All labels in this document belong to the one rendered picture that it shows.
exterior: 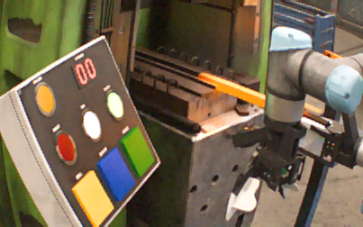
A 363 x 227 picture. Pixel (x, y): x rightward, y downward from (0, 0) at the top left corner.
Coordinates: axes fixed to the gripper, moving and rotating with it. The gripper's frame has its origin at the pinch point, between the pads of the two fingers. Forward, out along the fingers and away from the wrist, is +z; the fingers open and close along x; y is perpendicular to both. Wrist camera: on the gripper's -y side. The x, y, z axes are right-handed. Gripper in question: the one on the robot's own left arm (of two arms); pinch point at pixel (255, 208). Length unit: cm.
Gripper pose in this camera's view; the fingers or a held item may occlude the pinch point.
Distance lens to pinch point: 96.5
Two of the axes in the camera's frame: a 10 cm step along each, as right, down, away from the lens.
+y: 5.4, 3.7, -7.5
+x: 8.4, -1.4, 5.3
